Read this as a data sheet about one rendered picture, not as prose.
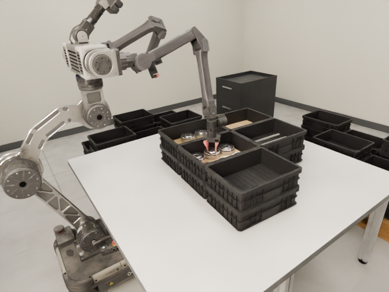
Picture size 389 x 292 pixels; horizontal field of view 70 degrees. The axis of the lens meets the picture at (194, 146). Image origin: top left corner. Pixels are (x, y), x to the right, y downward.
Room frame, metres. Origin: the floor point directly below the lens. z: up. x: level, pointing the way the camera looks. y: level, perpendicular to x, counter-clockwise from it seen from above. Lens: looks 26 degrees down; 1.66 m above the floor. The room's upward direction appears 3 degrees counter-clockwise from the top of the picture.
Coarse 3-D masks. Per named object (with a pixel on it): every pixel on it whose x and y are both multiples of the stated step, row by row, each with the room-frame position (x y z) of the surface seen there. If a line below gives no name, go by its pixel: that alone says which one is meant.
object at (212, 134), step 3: (207, 129) 1.54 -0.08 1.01; (213, 129) 1.53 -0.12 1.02; (207, 132) 1.54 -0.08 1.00; (210, 132) 1.52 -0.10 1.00; (213, 132) 1.52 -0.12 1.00; (204, 135) 1.57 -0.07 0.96; (207, 135) 1.54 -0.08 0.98; (210, 135) 1.52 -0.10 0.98; (213, 135) 1.52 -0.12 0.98; (216, 135) 1.56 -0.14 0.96; (219, 135) 1.56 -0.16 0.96; (204, 138) 1.53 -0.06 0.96; (207, 138) 1.52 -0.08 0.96; (210, 138) 1.52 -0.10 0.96; (213, 138) 1.52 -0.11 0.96; (216, 138) 1.51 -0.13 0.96
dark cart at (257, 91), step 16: (224, 80) 3.34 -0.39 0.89; (240, 80) 3.43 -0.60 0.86; (256, 80) 3.24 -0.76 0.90; (272, 80) 3.39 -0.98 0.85; (224, 96) 3.34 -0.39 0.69; (240, 96) 3.10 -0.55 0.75; (256, 96) 3.24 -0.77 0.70; (272, 96) 3.40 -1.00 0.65; (224, 112) 3.34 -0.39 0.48; (272, 112) 3.41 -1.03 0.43
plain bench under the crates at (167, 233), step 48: (144, 144) 2.04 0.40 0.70; (96, 192) 1.39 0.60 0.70; (144, 192) 1.37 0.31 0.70; (192, 192) 1.35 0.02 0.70; (336, 192) 1.28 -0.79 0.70; (384, 192) 1.26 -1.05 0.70; (144, 240) 0.98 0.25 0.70; (192, 240) 0.97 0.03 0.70; (240, 240) 0.96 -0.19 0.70; (288, 240) 0.94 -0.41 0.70; (144, 288) 0.74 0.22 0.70; (192, 288) 0.72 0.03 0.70; (240, 288) 0.72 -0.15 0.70; (288, 288) 0.88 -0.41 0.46
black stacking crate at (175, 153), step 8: (176, 128) 1.83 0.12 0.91; (184, 128) 1.86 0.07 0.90; (192, 128) 1.90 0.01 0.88; (200, 128) 1.93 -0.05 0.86; (216, 128) 1.82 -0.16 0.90; (160, 136) 1.76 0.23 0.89; (168, 136) 1.80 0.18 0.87; (176, 136) 1.83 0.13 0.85; (160, 144) 1.76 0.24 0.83; (168, 144) 1.64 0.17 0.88; (168, 152) 1.64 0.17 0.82; (176, 152) 1.54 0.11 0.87
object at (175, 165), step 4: (160, 148) 1.75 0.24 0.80; (164, 152) 1.72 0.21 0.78; (164, 156) 1.73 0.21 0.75; (168, 156) 1.67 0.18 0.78; (172, 156) 1.59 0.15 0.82; (164, 160) 1.72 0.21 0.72; (168, 160) 1.67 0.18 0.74; (172, 160) 1.61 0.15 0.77; (176, 160) 1.54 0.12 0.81; (168, 164) 1.67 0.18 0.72; (172, 164) 1.61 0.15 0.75; (176, 164) 1.57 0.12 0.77; (172, 168) 1.61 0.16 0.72; (176, 168) 1.57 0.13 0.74; (180, 168) 1.53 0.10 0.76; (176, 172) 1.56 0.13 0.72; (180, 172) 1.53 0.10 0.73
